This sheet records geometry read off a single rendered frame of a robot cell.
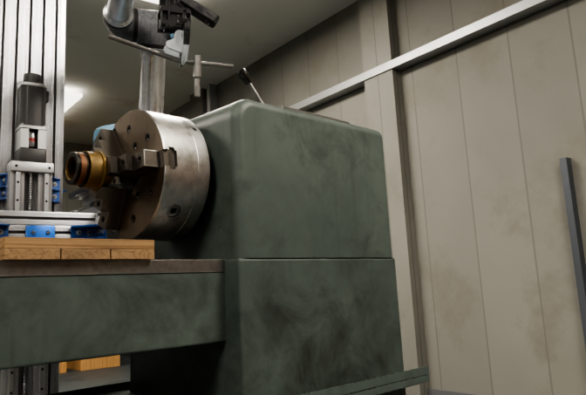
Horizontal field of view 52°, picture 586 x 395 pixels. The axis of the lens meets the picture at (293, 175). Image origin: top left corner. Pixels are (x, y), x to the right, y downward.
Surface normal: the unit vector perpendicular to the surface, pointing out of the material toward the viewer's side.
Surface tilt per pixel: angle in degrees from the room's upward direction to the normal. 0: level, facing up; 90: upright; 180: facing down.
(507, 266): 90
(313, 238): 90
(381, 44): 90
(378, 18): 90
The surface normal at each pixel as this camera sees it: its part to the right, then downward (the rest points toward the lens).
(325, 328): 0.70, -0.17
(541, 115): -0.80, -0.07
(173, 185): 0.69, 0.15
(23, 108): -0.14, -0.18
